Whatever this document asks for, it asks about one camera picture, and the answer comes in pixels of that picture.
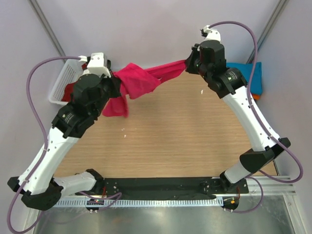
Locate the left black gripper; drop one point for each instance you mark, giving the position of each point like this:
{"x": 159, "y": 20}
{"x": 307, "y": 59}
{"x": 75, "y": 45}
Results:
{"x": 115, "y": 84}

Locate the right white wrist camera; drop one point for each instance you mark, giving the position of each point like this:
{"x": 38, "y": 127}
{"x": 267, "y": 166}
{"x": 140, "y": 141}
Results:
{"x": 210, "y": 34}

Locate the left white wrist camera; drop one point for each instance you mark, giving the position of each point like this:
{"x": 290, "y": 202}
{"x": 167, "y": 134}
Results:
{"x": 96, "y": 63}

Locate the pink t shirt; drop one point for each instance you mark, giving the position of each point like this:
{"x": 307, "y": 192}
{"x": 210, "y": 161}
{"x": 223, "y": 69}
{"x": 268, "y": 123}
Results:
{"x": 136, "y": 82}

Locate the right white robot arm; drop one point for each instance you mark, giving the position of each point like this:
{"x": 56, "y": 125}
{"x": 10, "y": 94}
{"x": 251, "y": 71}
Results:
{"x": 231, "y": 87}

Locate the folded blue t shirt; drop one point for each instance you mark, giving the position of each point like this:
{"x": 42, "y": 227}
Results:
{"x": 246, "y": 69}

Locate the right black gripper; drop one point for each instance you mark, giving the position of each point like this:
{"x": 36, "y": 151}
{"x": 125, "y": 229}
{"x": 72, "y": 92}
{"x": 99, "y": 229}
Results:
{"x": 190, "y": 68}

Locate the aluminium frame rail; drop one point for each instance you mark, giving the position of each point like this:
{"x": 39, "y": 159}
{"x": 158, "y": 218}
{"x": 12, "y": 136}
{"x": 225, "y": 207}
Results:
{"x": 269, "y": 186}

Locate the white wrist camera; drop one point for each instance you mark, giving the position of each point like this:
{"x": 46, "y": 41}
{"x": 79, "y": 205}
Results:
{"x": 210, "y": 34}
{"x": 96, "y": 63}

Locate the dark red t shirt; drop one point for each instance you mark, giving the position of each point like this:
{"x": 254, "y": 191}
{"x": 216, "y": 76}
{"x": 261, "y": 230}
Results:
{"x": 68, "y": 92}

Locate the white slotted cable duct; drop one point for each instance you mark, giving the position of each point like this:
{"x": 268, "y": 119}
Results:
{"x": 88, "y": 203}

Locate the white plastic basket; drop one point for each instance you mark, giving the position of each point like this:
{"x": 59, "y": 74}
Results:
{"x": 70, "y": 72}

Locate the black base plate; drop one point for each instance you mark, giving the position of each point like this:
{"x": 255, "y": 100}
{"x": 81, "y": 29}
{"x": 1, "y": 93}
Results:
{"x": 168, "y": 188}

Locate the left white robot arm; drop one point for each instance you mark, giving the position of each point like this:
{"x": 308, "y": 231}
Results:
{"x": 39, "y": 188}

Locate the folded orange t shirt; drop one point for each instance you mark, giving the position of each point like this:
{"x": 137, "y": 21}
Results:
{"x": 255, "y": 96}

